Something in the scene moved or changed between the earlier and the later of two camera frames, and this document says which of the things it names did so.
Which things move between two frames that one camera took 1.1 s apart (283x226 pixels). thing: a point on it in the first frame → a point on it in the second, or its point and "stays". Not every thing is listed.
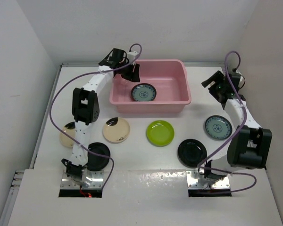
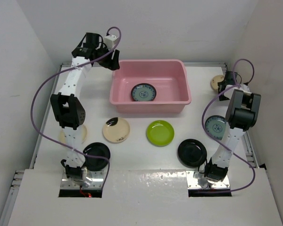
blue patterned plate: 143,92 stays
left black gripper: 132,76 → 112,64
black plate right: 191,152 stays
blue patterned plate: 218,127 stays
